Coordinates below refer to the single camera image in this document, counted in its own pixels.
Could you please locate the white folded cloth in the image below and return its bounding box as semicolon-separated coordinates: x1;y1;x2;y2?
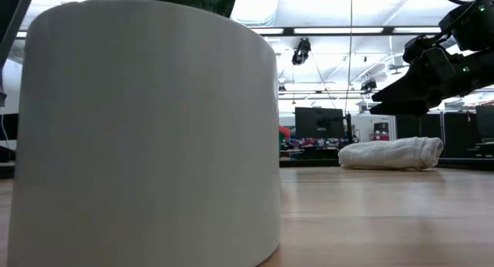
337;136;445;171

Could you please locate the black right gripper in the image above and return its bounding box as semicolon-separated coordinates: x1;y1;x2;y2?
369;35;494;117

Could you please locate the black background monitor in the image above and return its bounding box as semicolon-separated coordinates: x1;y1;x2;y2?
294;106;345;140

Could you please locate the teal basket orange rim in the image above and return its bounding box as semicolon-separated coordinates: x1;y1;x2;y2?
278;124;292;152

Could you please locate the white round plant pot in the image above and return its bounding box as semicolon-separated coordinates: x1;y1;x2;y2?
5;0;282;267

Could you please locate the black room divider panel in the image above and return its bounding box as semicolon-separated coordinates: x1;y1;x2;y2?
395;113;478;158

